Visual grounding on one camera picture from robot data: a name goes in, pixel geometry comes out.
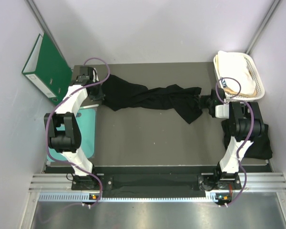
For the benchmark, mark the white t-shirt in basket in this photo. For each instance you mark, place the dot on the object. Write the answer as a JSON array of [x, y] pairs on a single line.
[[238, 71]]

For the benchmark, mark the black t-shirt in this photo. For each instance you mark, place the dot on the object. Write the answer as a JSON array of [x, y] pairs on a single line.
[[120, 94], [259, 149]]

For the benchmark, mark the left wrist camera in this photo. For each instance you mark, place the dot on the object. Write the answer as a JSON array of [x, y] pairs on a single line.
[[87, 71]]

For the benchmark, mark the white pen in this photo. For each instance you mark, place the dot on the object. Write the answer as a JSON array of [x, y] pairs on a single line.
[[90, 106]]

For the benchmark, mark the teal cutting board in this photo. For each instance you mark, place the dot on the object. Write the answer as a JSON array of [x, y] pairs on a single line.
[[86, 122]]

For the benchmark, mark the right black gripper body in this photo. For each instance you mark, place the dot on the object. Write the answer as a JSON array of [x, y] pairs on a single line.
[[209, 102]]

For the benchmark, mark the green ring binder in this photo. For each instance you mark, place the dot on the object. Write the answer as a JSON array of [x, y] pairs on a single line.
[[47, 69]]

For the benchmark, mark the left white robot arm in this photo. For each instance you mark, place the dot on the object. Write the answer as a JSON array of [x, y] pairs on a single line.
[[64, 138]]

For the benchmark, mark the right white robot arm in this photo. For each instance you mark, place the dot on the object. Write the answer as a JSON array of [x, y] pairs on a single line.
[[245, 125]]

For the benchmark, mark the folded black t-shirt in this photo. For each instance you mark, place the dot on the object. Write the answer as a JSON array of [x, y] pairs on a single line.
[[259, 149]]

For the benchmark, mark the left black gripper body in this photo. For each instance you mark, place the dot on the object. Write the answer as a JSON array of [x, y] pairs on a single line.
[[97, 93]]

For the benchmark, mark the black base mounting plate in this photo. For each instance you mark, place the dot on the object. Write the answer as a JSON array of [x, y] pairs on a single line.
[[152, 183]]

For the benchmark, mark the white plastic basket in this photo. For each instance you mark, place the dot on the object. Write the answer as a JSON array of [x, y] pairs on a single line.
[[238, 76]]

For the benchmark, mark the aluminium frame rail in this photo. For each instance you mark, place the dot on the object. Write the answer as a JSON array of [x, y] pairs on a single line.
[[256, 182]]

